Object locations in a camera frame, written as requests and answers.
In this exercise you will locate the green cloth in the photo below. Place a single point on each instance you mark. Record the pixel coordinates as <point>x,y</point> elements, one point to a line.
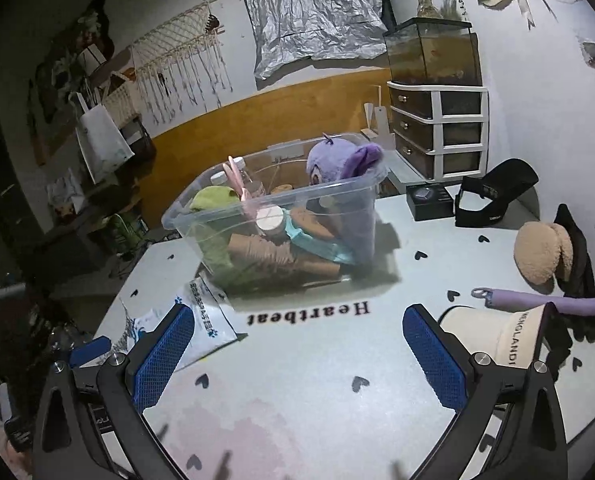
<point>212,200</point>

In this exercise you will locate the clear plastic container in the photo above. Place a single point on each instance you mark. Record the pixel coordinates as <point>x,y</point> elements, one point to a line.
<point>322,187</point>

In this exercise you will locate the glass fish tank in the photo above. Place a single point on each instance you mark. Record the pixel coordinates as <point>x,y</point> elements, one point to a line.
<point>427,55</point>

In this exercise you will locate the white printed plastic bag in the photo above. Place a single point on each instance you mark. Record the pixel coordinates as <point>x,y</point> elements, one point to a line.
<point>142,322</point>

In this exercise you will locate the purple plush toy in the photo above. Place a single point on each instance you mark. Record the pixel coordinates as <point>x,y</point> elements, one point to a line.
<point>337,160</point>

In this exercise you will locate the beige plush earmuffs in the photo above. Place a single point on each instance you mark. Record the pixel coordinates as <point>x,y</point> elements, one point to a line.
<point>540,252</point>

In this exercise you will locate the black cloth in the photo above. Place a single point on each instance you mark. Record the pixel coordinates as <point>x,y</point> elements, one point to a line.
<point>582,270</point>

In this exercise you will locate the white printed packet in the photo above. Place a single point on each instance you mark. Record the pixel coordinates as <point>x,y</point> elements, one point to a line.
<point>207,315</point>

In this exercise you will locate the black baseball cap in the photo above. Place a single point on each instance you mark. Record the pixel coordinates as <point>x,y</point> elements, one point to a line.
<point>502,180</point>

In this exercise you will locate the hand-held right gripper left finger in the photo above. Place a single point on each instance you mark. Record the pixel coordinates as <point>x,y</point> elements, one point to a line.
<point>162,355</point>

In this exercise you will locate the cream baseball cap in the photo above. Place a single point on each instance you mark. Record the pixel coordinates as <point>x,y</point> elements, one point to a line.
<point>487,330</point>

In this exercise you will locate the purple folding umbrella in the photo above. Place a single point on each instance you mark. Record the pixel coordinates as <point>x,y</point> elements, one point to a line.
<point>527,302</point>

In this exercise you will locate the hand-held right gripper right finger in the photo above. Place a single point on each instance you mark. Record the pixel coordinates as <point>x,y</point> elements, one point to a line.
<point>435,360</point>

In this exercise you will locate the silver foil sheet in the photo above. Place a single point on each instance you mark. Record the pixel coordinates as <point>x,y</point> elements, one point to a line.
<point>312,10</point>

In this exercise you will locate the jar with white lid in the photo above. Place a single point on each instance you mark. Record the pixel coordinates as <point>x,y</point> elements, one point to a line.
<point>270,220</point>

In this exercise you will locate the white drawer unit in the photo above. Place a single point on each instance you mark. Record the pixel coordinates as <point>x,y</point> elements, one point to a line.
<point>435,115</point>

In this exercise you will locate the white tag stand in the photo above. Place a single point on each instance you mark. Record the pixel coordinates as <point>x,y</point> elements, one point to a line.
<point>380,122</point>

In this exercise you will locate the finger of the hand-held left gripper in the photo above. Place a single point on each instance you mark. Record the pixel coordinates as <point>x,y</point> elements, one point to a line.
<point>90,349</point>

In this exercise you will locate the black box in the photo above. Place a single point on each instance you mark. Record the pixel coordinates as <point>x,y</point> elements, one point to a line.
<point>427,202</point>

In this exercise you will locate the macrame wall hanging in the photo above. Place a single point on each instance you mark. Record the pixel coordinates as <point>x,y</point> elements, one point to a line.
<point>177,55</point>

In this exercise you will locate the white tote bag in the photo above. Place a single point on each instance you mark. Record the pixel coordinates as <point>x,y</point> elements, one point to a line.
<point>102,140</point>

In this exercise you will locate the brown cardboard tube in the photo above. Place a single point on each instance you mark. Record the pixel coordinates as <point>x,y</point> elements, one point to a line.
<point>267,255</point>

